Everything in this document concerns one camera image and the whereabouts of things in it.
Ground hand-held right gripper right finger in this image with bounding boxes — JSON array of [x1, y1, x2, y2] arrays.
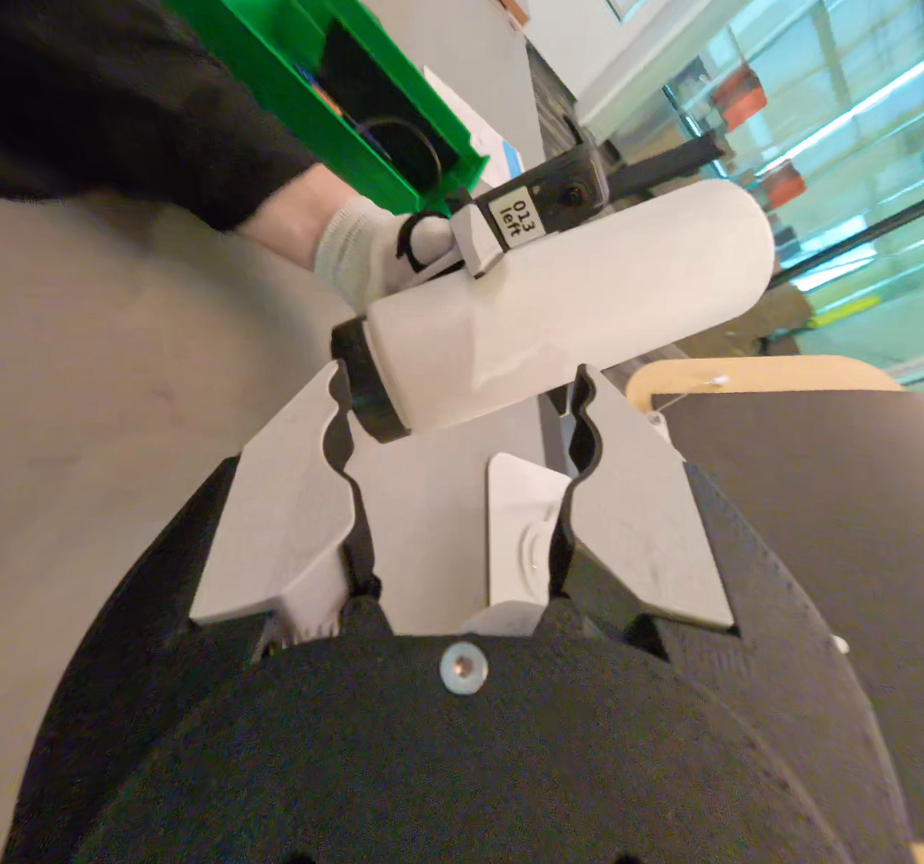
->
[[547, 364, 736, 630]]

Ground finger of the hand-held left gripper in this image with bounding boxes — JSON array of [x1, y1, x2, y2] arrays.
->
[[449, 202, 508, 280]]

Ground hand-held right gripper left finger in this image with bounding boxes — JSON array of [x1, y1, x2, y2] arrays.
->
[[189, 361, 381, 645]]

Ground white bottle with black cap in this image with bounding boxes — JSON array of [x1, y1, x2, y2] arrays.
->
[[331, 178, 777, 445]]

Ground green plastic bin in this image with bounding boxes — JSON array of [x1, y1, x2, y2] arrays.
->
[[137, 0, 490, 215]]

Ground person's left forearm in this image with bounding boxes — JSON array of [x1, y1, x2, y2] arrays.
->
[[0, 0, 349, 274]]

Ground person's left hand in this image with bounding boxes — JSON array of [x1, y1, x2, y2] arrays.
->
[[314, 200, 468, 316]]

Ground printed paper sheet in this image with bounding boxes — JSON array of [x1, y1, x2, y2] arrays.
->
[[422, 66, 526, 195]]

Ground orange 3D printer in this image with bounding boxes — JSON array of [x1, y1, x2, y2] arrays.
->
[[754, 158, 809, 213], [711, 61, 769, 133]]

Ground black cord loop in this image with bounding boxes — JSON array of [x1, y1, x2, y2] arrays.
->
[[356, 115, 444, 195]]

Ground thin wire with white tip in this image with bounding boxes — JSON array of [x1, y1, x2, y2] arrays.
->
[[652, 374, 732, 404]]

